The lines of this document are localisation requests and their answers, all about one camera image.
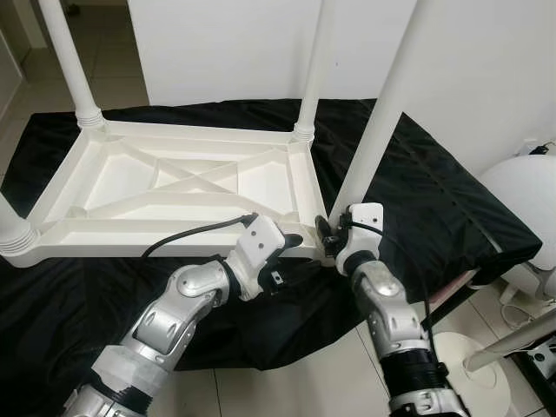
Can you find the white electrical box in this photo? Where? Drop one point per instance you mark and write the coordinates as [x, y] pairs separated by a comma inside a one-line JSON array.
[[540, 358]]

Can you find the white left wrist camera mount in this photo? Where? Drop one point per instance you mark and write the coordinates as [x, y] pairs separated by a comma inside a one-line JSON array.
[[259, 243]]

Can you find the small white plastic object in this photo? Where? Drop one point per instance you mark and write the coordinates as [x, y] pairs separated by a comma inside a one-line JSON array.
[[526, 282]]

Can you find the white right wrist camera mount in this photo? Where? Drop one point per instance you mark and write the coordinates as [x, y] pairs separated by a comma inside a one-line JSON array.
[[367, 217]]

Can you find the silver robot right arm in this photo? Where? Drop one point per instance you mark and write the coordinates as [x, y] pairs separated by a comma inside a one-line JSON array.
[[387, 313]]

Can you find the white plastic table leg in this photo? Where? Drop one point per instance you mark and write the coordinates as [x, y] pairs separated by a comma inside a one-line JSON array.
[[69, 61], [314, 69], [382, 104], [16, 234]]

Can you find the white round stand base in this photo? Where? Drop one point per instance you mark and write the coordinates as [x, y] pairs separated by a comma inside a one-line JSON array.
[[460, 347]]

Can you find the white plastic table top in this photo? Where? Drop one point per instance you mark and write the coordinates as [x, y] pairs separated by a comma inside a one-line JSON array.
[[130, 178]]

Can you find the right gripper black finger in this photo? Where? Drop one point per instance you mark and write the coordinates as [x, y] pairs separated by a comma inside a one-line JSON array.
[[321, 233]]

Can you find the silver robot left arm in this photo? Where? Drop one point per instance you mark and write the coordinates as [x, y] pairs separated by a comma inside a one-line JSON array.
[[174, 313]]

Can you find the black table cloth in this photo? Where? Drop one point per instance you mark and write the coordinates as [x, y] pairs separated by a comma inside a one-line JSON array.
[[434, 200]]

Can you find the dark grey metal table leg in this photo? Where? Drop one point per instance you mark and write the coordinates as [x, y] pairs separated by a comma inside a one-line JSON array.
[[452, 307]]

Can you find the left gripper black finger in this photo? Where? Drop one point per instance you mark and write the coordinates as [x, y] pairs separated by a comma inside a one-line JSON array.
[[291, 241]]

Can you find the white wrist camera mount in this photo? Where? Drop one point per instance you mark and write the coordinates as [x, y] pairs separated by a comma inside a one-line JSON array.
[[367, 217], [259, 243]]

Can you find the white stand pole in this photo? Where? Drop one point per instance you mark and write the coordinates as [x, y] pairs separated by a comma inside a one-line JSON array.
[[512, 343]]

